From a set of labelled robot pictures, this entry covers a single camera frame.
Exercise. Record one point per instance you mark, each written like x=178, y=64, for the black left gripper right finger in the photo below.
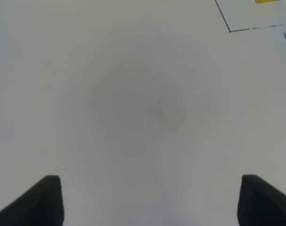
x=260, y=203

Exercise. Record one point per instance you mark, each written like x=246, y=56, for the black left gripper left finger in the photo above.
x=41, y=205

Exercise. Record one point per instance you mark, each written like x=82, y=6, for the yellow template block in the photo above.
x=264, y=1

